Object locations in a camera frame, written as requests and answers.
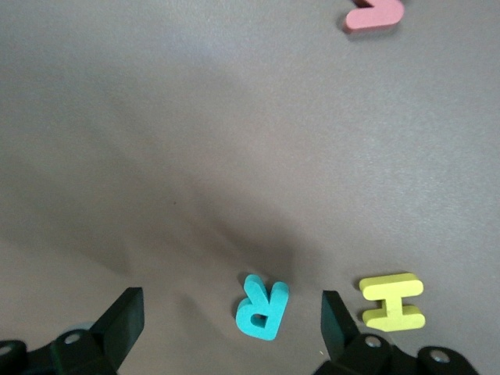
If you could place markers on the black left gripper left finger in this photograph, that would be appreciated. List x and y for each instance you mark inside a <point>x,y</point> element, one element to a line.
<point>117,332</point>

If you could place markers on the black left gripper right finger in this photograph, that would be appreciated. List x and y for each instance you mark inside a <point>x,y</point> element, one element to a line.
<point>340,336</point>

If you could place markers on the teal foam letter R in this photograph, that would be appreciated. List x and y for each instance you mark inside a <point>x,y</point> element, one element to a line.
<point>269,301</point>

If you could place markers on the yellow foam letter H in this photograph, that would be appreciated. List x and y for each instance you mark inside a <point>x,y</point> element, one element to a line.
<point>392,302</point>

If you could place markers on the brown table cover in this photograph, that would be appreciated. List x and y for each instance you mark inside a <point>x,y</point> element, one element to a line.
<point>195,136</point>

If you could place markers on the red foam small w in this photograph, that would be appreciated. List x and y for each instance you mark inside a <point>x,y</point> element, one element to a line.
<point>375,17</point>

